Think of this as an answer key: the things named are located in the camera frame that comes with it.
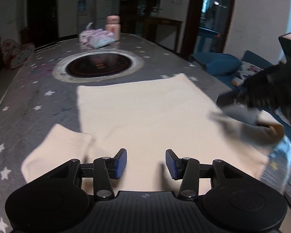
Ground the water dispenser with bottle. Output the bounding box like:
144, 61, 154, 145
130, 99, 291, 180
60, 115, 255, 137
77, 0, 87, 34

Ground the dark wooden side table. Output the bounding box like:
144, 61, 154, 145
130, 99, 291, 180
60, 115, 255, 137
142, 17, 182, 53

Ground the dark wooden door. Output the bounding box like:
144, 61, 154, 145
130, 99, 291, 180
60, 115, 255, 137
27, 0, 59, 48

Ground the blue sofa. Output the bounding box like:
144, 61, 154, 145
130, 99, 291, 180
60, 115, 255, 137
191, 50, 291, 127

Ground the round induction cooktop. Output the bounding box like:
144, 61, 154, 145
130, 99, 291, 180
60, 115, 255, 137
52, 49, 145, 83

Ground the pink thermos bottle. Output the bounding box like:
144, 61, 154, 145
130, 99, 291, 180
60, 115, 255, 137
105, 15, 121, 41

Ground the cream white garment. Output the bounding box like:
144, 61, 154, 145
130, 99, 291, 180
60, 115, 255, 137
21, 74, 284, 191

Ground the pink tissue box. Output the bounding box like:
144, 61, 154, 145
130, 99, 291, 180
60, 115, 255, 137
79, 22, 103, 43

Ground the dark flat phone on table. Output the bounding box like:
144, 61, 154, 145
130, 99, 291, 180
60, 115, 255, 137
35, 42, 60, 53

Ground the white refrigerator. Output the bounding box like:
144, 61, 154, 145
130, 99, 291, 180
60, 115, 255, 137
95, 0, 112, 28

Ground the wet wipes pack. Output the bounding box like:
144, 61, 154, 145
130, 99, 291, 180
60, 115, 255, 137
87, 30, 115, 49

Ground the colourful kids play tent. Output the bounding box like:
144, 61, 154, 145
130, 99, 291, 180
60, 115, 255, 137
2, 39, 35, 70

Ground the butterfly print cushion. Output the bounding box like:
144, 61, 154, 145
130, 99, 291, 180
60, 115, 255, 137
231, 61, 272, 87

